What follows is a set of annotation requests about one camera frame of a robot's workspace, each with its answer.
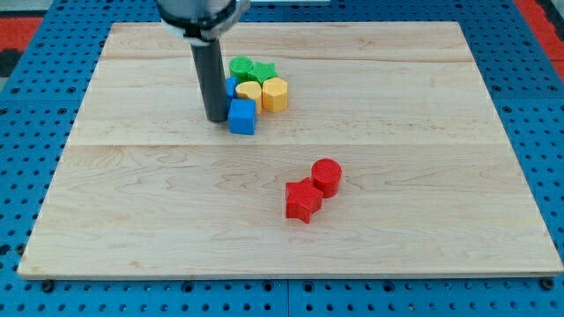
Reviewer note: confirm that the grey robot arm flange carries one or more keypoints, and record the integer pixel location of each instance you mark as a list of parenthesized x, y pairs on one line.
[(200, 22)]

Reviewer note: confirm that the red star block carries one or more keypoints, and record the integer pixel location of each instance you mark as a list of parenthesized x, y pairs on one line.
[(303, 199)]

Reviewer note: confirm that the green star block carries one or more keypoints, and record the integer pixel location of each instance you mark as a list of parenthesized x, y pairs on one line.
[(262, 72)]

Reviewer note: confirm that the red cylinder block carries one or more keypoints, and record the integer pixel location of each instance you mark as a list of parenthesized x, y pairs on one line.
[(326, 175)]

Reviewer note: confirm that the blue cube block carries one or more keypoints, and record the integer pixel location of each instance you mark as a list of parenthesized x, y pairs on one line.
[(242, 117)]

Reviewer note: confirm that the yellow hexagon block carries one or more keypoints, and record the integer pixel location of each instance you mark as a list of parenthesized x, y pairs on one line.
[(275, 94)]

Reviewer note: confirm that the yellow heart block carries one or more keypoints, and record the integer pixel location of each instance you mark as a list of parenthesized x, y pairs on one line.
[(251, 90)]

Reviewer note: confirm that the blue block behind rod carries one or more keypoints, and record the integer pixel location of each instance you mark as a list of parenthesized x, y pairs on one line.
[(231, 84)]

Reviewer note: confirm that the green cylinder block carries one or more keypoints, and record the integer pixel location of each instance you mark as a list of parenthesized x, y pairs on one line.
[(239, 67)]

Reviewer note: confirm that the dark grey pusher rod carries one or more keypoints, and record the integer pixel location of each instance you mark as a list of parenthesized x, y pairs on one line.
[(211, 79)]

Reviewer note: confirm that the wooden board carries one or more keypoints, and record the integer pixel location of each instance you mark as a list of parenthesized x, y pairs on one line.
[(148, 189)]

